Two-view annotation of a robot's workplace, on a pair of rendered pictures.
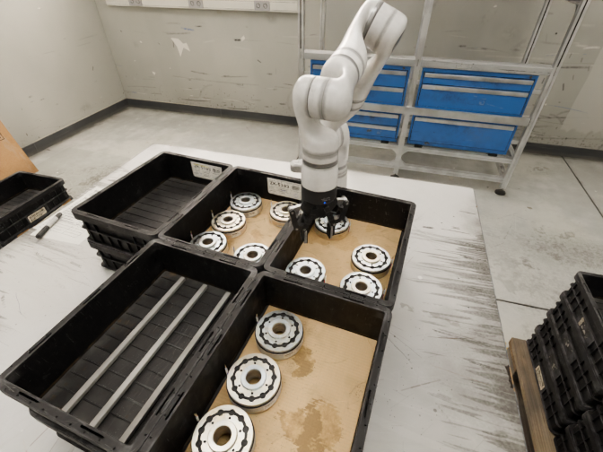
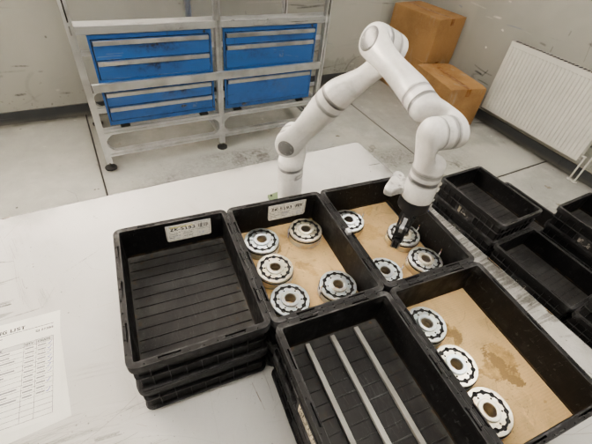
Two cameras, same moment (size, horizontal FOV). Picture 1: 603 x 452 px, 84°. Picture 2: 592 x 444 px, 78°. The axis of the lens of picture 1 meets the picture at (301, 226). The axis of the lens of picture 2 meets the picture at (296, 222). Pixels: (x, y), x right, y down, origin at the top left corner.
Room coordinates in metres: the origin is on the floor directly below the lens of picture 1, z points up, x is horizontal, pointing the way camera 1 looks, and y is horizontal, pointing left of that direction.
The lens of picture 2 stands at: (0.35, 0.68, 1.65)
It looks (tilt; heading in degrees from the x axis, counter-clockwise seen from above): 43 degrees down; 310
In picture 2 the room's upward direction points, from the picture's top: 8 degrees clockwise
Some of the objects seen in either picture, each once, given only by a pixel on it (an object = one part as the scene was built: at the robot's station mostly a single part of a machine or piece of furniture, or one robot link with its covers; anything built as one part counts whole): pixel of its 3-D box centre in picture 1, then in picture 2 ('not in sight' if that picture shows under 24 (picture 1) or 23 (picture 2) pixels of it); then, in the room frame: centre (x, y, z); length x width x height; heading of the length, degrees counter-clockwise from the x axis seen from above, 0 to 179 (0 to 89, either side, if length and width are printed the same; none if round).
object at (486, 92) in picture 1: (466, 113); (270, 67); (2.37, -1.18, 0.60); 0.72 x 0.03 x 0.56; 74
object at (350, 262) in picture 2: (247, 223); (297, 260); (0.77, 0.16, 0.87); 0.40 x 0.30 x 0.11; 158
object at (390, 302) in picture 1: (347, 235); (391, 225); (0.66, -0.12, 0.92); 0.40 x 0.30 x 0.02; 158
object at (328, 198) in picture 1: (318, 198); (410, 208); (0.59, -0.04, 1.08); 0.08 x 0.08 x 0.09
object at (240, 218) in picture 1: (228, 221); (275, 268); (0.79, 0.22, 0.86); 0.10 x 0.10 x 0.01
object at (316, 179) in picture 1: (317, 164); (413, 182); (0.61, -0.03, 1.15); 0.11 x 0.09 x 0.06; 16
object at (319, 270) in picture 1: (305, 271); (384, 271); (0.58, -0.01, 0.86); 0.10 x 0.10 x 0.01
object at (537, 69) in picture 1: (417, 61); (215, 22); (2.51, -0.80, 0.91); 1.70 x 0.10 x 0.05; 74
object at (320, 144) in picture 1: (317, 120); (432, 151); (0.60, -0.03, 1.25); 0.09 x 0.07 x 0.15; 64
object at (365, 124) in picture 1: (354, 102); (159, 78); (2.59, -0.41, 0.60); 0.72 x 0.03 x 0.56; 74
